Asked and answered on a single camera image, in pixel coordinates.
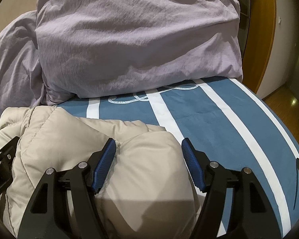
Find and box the dark wardrobe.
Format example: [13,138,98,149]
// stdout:
[239,0,251,58]

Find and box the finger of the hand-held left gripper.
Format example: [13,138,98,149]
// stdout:
[0,136,20,163]

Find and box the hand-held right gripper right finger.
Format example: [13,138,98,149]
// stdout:
[181,137,282,239]

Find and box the wooden door frame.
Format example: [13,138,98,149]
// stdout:
[242,0,277,95]

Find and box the lavender crumpled blanket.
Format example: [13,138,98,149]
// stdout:
[0,11,49,133]

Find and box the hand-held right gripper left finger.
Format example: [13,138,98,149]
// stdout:
[17,137,116,239]

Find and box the lavender pillow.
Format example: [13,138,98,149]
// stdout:
[35,0,244,106]

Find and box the beige puffer jacket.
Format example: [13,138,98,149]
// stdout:
[0,106,205,239]

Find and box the blue white striped bed sheet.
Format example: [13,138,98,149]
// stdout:
[0,78,299,239]

